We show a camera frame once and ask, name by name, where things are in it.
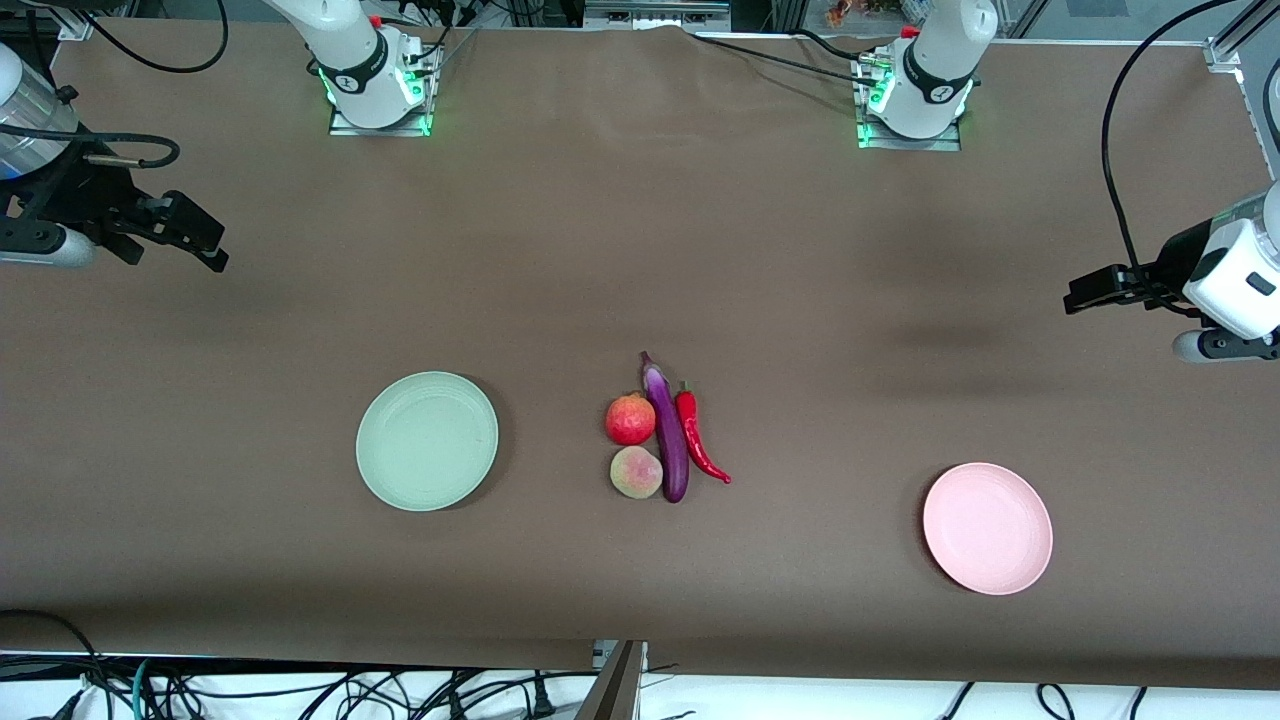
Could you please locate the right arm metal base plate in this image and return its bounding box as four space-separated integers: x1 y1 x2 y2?
328 40 441 138

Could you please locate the black looped floor cable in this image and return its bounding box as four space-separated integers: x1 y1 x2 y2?
0 608 109 720

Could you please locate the aluminium frame profile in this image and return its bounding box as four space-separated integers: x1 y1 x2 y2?
1205 0 1280 73

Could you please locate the brown table cover cloth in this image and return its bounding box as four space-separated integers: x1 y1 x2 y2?
0 18 1280 691

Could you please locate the pale pink peach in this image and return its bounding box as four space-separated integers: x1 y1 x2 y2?
609 445 665 500

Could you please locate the long black table cable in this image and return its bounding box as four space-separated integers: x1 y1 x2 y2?
690 33 873 85

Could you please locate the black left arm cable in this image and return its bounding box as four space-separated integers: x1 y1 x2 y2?
1100 0 1241 291

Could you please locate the short black table cable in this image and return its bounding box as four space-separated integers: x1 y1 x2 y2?
795 28 883 59

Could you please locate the red chili pepper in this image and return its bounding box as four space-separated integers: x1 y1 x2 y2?
674 380 733 486

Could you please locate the grey metal device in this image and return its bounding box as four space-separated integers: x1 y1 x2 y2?
583 0 733 31

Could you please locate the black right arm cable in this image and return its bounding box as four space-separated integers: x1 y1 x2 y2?
0 0 229 169

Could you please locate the long purple eggplant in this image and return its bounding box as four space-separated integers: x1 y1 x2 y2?
639 350 691 505

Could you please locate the green round plate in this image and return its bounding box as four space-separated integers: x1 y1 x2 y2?
356 371 500 513

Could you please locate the red pomegranate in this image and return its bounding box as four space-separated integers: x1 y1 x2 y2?
604 393 658 447

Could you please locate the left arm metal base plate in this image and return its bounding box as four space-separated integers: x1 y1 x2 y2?
855 50 963 153

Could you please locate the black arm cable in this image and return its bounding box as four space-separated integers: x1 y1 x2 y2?
1100 0 1241 291
0 0 229 169

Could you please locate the grey metal post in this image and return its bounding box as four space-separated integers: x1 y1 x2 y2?
575 640 649 720

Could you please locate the pink round plate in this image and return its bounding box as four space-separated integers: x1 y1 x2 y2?
922 461 1054 597

